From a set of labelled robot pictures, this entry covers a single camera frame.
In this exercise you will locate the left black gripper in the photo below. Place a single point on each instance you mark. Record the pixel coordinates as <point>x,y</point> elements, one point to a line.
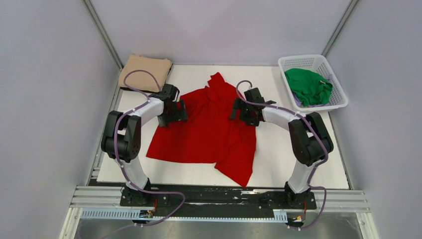
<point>180,115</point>

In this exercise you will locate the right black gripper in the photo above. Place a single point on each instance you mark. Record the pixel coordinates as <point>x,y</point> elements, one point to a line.
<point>240,104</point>

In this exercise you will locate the red t shirt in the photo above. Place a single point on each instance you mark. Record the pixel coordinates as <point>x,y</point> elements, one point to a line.
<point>208,135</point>

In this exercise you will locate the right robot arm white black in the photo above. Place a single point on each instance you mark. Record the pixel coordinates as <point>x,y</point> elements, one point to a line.
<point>310,140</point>

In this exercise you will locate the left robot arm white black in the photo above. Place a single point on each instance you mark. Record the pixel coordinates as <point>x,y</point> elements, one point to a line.
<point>121,139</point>

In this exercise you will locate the folded beige t shirt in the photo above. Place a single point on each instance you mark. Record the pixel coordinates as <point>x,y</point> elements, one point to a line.
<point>145,74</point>

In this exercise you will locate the green t shirt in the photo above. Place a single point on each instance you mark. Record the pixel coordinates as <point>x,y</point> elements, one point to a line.
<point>310,87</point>

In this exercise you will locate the white plastic basket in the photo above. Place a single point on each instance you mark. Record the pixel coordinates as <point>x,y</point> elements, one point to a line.
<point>320,65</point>

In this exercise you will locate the black mounting plate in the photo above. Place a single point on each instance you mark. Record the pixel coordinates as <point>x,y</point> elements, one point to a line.
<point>213,201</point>

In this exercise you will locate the lavender t shirt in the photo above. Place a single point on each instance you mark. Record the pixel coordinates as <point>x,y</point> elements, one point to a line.
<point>300,104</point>

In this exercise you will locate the white slotted cable duct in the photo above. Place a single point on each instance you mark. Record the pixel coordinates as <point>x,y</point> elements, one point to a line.
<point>142,215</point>

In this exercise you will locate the right corner metal post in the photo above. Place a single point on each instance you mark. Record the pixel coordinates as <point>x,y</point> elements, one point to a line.
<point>340,26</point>

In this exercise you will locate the corner metal post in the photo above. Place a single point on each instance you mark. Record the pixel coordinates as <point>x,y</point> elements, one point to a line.
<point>103,33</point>
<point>340,26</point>

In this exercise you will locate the left corner metal post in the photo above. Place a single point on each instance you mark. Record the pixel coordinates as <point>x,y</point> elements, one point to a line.
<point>103,33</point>

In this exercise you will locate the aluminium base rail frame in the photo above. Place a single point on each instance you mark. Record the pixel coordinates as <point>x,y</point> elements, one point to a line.
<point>327,201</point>

